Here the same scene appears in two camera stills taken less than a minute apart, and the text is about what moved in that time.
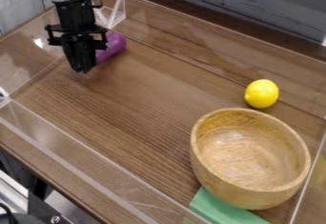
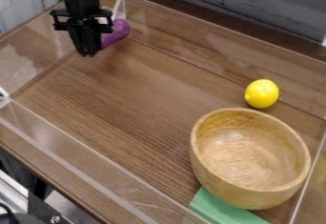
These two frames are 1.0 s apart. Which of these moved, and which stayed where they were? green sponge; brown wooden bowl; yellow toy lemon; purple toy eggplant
Moved: purple toy eggplant
Stayed: yellow toy lemon; brown wooden bowl; green sponge
